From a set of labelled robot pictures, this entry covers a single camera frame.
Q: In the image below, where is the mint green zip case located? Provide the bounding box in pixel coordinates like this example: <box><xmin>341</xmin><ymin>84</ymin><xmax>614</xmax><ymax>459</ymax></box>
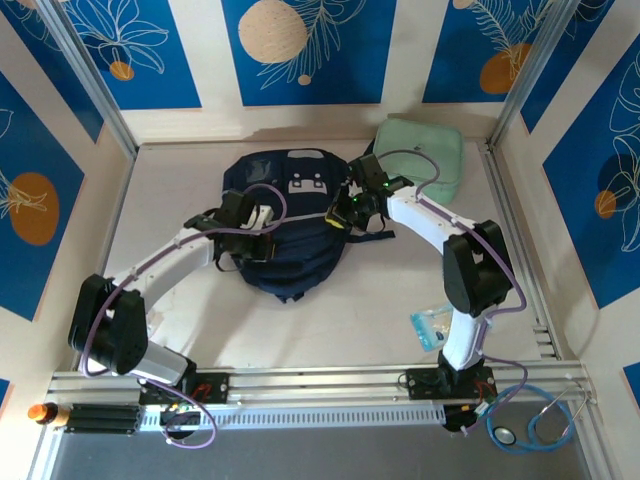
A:
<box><xmin>372</xmin><ymin>115</ymin><xmax>466</xmax><ymax>205</ymax></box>

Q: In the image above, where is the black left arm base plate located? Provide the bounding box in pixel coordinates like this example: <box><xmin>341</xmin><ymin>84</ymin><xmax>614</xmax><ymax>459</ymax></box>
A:
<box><xmin>138</xmin><ymin>370</ymin><xmax>230</xmax><ymax>406</ymax></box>

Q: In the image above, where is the black ribbed block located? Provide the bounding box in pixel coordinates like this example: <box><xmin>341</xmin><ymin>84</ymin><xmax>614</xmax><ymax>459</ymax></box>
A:
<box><xmin>68</xmin><ymin>403</ymin><xmax>140</xmax><ymax>435</ymax></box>

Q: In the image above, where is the blue stethoscope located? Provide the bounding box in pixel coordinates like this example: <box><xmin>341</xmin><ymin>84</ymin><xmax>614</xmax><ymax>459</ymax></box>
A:
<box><xmin>487</xmin><ymin>383</ymin><xmax>590</xmax><ymax>455</ymax></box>

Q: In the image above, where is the blue wet wipes packet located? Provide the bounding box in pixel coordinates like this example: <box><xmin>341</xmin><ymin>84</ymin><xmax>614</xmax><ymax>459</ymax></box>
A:
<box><xmin>409</xmin><ymin>303</ymin><xmax>495</xmax><ymax>354</ymax></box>

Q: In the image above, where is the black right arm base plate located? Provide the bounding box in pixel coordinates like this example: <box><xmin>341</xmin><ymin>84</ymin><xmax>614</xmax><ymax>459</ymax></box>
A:
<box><xmin>405</xmin><ymin>367</ymin><xmax>496</xmax><ymax>401</ymax></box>

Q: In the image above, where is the navy blue backpack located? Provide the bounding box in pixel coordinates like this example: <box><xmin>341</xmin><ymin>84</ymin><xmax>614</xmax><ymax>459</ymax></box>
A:
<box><xmin>214</xmin><ymin>146</ymin><xmax>397</xmax><ymax>305</ymax></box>

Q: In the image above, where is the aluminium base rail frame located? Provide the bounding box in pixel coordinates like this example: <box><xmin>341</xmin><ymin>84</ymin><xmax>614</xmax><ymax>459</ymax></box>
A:
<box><xmin>47</xmin><ymin>358</ymin><xmax>599</xmax><ymax>407</ymax></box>

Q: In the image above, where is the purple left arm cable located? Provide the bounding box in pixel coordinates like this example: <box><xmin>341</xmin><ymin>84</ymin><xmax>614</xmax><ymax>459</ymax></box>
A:
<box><xmin>79</xmin><ymin>183</ymin><xmax>287</xmax><ymax>448</ymax></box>

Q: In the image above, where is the aluminium corner post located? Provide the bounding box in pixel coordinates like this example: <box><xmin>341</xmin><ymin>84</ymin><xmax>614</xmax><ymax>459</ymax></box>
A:
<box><xmin>492</xmin><ymin>0</ymin><xmax>584</xmax><ymax>150</ymax></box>
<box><xmin>37</xmin><ymin>0</ymin><xmax>140</xmax><ymax>160</ymax></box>

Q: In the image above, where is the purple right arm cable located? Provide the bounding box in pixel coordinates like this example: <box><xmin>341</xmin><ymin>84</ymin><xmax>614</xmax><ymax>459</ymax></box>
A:
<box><xmin>377</xmin><ymin>148</ymin><xmax>529</xmax><ymax>436</ymax></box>

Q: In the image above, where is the aluminium side rail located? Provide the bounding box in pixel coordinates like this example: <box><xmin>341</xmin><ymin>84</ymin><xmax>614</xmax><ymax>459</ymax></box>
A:
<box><xmin>478</xmin><ymin>142</ymin><xmax>565</xmax><ymax>360</ymax></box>

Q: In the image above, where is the orange emergency stop button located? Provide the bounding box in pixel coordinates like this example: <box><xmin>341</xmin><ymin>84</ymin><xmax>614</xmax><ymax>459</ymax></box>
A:
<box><xmin>27</xmin><ymin>402</ymin><xmax>69</xmax><ymax>427</ymax></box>

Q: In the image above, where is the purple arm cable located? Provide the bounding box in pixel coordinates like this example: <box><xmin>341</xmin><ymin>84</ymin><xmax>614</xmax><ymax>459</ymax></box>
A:
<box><xmin>377</xmin><ymin>148</ymin><xmax>529</xmax><ymax>436</ymax></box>
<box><xmin>79</xmin><ymin>183</ymin><xmax>287</xmax><ymax>448</ymax></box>

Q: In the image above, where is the grey slotted cable duct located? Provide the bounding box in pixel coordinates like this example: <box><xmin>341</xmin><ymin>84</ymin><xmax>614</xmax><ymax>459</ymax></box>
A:
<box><xmin>139</xmin><ymin>405</ymin><xmax>446</xmax><ymax>430</ymax></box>

